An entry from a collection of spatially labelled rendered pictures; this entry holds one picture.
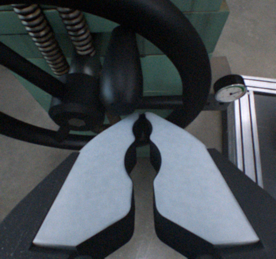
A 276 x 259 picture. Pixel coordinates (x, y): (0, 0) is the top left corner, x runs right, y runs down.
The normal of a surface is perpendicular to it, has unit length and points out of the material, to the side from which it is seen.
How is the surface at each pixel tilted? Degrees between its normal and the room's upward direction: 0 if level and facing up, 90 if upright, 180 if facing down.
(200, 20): 90
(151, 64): 90
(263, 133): 0
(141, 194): 0
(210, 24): 90
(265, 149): 0
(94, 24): 90
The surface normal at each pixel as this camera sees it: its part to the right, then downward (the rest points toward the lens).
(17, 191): -0.03, -0.46
